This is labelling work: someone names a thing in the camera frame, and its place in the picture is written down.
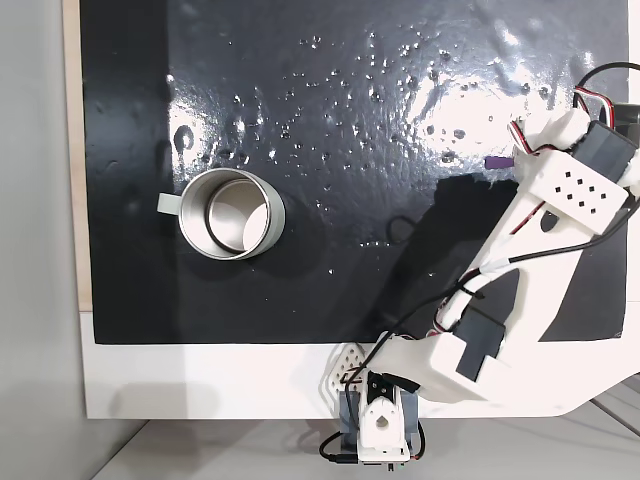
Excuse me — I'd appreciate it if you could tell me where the silver metal cup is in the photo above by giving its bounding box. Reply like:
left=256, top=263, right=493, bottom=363
left=157, top=168, right=287, bottom=262

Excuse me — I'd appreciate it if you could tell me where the black glossy mat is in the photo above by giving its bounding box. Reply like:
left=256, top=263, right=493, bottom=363
left=78, top=0, right=630, bottom=346

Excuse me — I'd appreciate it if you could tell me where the pale wooden board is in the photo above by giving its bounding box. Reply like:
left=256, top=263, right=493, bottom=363
left=62, top=0, right=92, bottom=315

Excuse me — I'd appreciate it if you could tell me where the red white black servo cable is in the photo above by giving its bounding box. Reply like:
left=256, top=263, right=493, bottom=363
left=572, top=85, right=617, bottom=132

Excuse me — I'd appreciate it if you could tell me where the white perforated camera box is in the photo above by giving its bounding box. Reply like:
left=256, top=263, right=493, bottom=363
left=533, top=148, right=630, bottom=237

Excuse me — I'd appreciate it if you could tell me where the black camera cable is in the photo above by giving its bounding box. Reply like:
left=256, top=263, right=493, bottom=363
left=344, top=214, right=626, bottom=386

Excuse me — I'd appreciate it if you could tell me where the black USB cable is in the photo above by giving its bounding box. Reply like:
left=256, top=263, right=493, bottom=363
left=318, top=430, right=362, bottom=465

